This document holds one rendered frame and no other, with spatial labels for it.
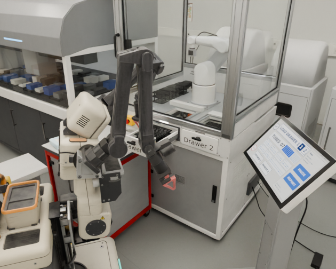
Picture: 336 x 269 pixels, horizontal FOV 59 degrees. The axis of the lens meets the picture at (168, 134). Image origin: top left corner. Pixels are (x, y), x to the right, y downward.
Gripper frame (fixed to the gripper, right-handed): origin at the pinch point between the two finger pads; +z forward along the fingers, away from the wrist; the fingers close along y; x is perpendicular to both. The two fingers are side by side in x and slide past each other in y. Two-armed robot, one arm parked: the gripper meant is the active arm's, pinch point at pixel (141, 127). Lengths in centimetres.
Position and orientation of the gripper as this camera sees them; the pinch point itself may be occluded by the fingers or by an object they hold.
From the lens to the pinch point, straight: 207.7
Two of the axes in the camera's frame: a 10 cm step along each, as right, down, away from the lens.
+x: -7.7, -2.8, 5.7
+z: 0.8, 8.5, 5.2
